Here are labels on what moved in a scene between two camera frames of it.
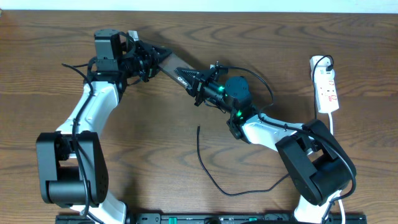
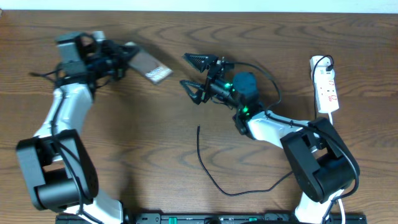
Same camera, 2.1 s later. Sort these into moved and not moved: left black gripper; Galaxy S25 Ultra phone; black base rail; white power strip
Moved: Galaxy S25 Ultra phone; left black gripper
Not moved: white power strip; black base rail
